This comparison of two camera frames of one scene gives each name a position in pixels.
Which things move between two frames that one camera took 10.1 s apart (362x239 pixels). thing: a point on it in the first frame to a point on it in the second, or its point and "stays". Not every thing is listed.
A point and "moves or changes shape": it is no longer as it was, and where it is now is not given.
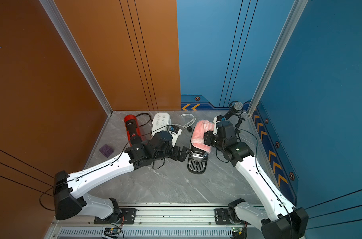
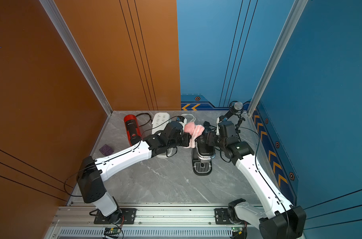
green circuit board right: (237, 229) stays
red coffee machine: (132, 127) stays
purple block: (106, 150) stays
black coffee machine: (197, 159) moves or changes shape
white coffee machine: (161, 121) stays
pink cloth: (197, 139) moves or changes shape
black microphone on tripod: (235, 107) stays
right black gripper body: (212, 140) stays
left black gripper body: (175, 154) to (182, 140)
